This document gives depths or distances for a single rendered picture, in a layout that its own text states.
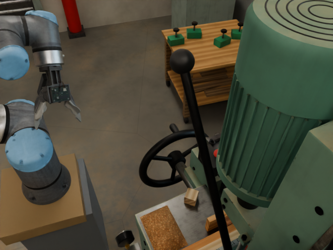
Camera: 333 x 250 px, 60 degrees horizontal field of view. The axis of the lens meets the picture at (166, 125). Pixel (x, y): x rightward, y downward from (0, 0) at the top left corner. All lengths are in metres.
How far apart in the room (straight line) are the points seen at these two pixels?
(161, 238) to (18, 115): 0.72
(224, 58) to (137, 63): 1.12
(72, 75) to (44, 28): 1.93
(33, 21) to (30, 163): 0.45
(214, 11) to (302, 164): 2.58
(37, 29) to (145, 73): 1.90
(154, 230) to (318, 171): 0.52
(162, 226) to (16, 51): 0.59
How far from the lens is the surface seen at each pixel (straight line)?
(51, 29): 1.01
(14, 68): 0.88
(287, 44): 0.33
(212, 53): 2.13
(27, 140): 1.12
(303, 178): 0.40
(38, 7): 3.48
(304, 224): 0.44
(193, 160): 0.92
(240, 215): 0.68
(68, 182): 1.26
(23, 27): 1.00
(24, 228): 1.26
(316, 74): 0.34
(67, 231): 1.37
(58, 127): 2.42
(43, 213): 1.26
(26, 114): 1.23
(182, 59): 0.39
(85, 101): 2.58
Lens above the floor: 1.66
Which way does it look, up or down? 46 degrees down
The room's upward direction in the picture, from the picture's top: straight up
